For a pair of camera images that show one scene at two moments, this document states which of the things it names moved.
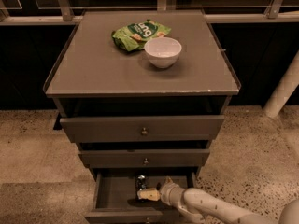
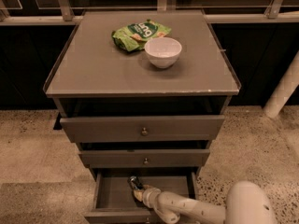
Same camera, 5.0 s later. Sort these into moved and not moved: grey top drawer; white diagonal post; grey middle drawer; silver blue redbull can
Moved: silver blue redbull can
Not moved: grey top drawer; grey middle drawer; white diagonal post
